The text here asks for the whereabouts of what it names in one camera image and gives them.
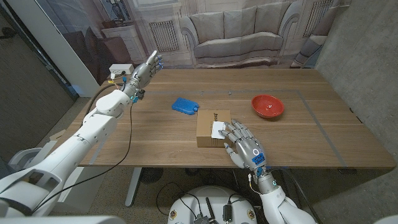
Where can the white robot torso base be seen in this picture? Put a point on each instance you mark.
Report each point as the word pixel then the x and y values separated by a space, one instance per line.
pixel 199 202

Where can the printed sofa room backdrop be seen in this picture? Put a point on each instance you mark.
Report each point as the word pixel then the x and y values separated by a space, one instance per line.
pixel 236 31

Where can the black round floor fan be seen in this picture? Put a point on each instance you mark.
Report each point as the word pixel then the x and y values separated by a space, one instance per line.
pixel 151 175

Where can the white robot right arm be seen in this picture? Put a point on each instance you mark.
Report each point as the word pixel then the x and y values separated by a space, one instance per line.
pixel 280 208

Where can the red bowl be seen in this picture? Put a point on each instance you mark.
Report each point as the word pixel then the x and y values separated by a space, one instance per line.
pixel 267 105

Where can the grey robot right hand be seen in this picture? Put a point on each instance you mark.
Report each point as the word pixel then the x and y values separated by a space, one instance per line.
pixel 248 152

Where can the brown cardboard box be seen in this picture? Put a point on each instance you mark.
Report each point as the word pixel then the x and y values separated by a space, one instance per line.
pixel 205 130

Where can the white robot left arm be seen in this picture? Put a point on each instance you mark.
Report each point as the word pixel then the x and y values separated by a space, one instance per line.
pixel 71 155

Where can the white card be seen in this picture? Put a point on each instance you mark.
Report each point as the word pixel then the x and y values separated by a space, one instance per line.
pixel 216 128

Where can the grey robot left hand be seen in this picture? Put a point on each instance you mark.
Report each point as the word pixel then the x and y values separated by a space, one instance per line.
pixel 141 74

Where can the blue pouch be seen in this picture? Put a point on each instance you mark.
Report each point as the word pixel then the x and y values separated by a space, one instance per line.
pixel 184 105

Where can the white table leg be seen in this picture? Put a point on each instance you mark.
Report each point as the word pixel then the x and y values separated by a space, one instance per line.
pixel 133 186

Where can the white power strip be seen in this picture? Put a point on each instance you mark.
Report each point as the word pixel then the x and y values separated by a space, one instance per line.
pixel 119 68

